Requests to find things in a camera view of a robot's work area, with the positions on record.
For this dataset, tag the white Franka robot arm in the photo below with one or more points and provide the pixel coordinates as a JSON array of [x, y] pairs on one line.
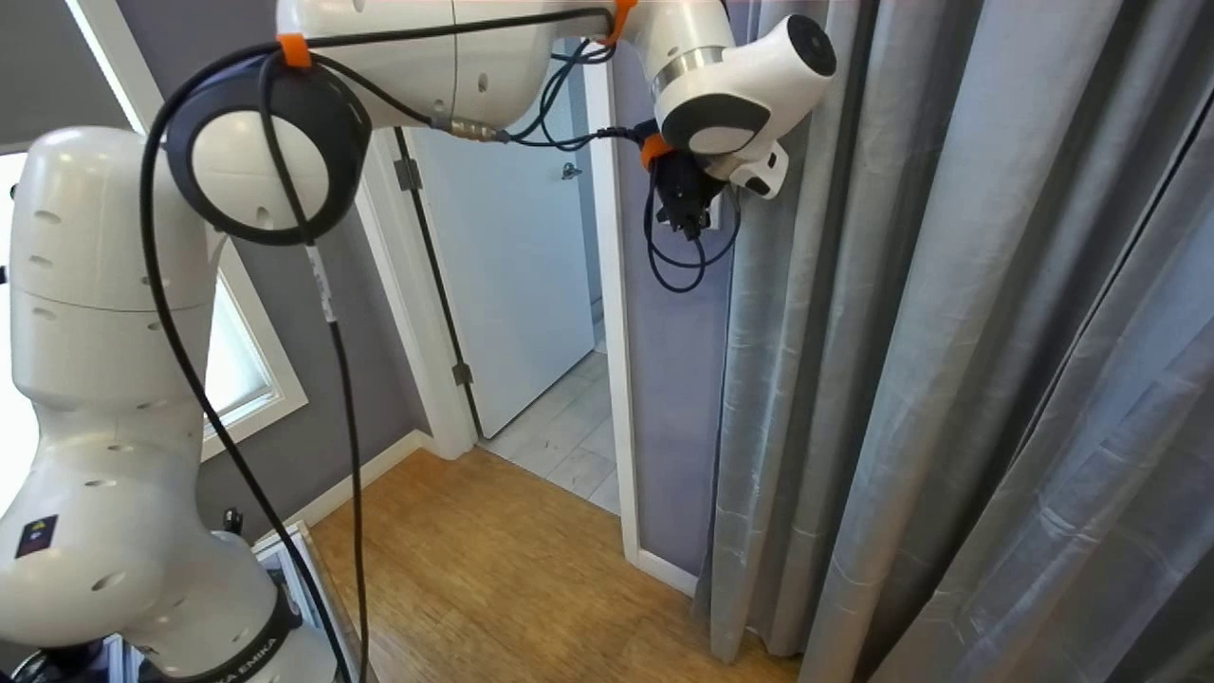
[[115, 381]]

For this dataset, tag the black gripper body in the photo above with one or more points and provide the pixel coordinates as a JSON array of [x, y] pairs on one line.
[[689, 190]]

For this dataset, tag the grey pleated curtain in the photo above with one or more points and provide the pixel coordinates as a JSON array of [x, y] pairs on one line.
[[989, 381]]

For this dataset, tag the white wall light switch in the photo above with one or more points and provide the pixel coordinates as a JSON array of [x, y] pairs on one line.
[[721, 214]]

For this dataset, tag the white framed window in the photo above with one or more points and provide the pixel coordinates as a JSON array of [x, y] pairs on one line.
[[247, 365]]

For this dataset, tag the robot mounting platform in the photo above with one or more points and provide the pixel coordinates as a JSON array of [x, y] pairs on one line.
[[286, 556]]

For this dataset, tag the pale door with knob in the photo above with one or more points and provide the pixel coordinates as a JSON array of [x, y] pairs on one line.
[[506, 279]]

